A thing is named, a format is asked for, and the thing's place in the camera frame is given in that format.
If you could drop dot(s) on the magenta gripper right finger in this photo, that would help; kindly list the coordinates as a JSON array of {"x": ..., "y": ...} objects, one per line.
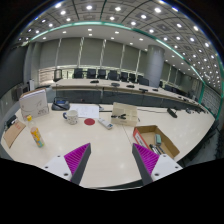
[{"x": 152, "y": 166}]

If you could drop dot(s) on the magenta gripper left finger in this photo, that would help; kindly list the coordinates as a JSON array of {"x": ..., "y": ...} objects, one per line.
[{"x": 70, "y": 166}]

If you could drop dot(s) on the open brown cardboard box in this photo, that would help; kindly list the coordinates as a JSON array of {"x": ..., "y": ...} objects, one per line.
[{"x": 148, "y": 136}]

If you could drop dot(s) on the red round coaster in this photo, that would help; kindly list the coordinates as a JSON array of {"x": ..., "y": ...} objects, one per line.
[{"x": 89, "y": 121}]

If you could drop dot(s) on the white ceramic mug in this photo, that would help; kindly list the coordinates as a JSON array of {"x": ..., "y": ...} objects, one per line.
[{"x": 71, "y": 116}]

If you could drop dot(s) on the white remote control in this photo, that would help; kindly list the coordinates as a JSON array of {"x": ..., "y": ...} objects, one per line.
[{"x": 105, "y": 123}]

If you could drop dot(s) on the yellow plastic bottle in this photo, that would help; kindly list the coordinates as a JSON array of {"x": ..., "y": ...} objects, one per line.
[{"x": 35, "y": 132}]

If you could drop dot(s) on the white paper sheet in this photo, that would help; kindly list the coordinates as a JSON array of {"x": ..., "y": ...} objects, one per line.
[{"x": 86, "y": 111}]

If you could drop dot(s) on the black scissors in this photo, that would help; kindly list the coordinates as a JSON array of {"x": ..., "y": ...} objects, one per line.
[{"x": 123, "y": 116}]

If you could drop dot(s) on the black microphone base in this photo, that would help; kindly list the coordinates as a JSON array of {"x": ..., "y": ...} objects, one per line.
[{"x": 172, "y": 113}]

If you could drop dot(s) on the beige cardboard box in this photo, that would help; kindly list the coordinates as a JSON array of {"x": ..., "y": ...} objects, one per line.
[{"x": 129, "y": 110}]

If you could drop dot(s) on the black desk telephone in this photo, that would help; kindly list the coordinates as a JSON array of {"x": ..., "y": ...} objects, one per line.
[{"x": 60, "y": 104}]

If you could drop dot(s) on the brown envelope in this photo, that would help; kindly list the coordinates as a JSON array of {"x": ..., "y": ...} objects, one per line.
[{"x": 12, "y": 133}]

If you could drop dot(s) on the long conference desk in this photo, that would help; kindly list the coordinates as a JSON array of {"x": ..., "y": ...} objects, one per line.
[{"x": 107, "y": 92}]

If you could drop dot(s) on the black office chair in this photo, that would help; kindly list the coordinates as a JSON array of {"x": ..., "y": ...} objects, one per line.
[
  {"x": 91, "y": 73},
  {"x": 78, "y": 73},
  {"x": 101, "y": 74},
  {"x": 112, "y": 75},
  {"x": 57, "y": 75}
]

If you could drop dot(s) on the grey round pillar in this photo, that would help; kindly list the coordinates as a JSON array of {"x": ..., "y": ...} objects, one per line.
[{"x": 154, "y": 65}]

